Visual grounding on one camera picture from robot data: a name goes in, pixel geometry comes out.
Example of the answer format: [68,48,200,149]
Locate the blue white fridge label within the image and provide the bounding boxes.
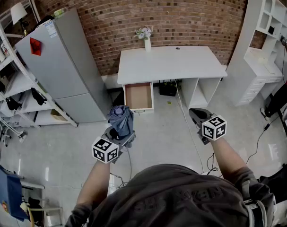
[45,22,58,39]

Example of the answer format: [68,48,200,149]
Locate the person's dark grey shirt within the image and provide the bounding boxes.
[65,164,276,227]

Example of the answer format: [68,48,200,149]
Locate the light green bottle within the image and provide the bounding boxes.
[53,8,68,17]

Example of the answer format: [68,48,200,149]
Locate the grey refrigerator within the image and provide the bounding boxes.
[15,8,111,124]

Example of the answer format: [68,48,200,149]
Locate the wooden drawer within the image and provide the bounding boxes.
[122,81,155,114]

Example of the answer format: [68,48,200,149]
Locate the cardboard box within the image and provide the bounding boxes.
[50,109,68,122]

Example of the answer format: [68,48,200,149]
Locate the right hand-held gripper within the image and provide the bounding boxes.
[189,107,227,146]

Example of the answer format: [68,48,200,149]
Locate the blue-grey cloth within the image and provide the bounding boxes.
[107,105,135,138]

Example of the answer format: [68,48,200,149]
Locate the grey shoulder strap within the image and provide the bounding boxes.
[242,192,276,227]

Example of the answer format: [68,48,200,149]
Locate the person's left forearm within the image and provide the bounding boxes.
[76,159,112,207]

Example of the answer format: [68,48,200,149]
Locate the white metal bed frame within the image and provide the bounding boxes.
[27,0,42,23]

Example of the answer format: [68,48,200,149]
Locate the black tangled cable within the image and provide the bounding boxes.
[206,152,219,177]

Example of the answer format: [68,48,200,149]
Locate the white metal shelving rack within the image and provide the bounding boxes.
[0,9,79,129]

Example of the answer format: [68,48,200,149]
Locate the blue board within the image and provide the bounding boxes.
[0,161,28,221]

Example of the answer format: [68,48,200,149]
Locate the person's right forearm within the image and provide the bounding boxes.
[207,137,250,182]

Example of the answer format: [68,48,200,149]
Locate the red fridge sticker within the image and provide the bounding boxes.
[29,37,43,56]

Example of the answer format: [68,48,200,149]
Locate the white table lamp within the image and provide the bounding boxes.
[10,2,30,36]

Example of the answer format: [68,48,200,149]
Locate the white hutch cabinet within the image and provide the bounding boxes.
[226,0,287,106]

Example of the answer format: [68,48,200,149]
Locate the pale artificial flowers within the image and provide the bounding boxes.
[134,26,154,41]

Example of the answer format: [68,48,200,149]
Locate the black cable with adapter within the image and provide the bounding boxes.
[246,117,280,165]

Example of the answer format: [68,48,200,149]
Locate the white floor cable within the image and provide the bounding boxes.
[174,79,205,175]

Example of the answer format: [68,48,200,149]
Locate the white metal stand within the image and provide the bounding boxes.
[20,181,63,227]

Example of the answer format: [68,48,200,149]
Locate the black electronic box with cables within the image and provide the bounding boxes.
[159,80,177,97]

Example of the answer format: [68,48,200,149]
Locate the white desk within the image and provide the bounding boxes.
[116,45,228,114]

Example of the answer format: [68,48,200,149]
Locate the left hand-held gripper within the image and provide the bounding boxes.
[92,126,137,164]

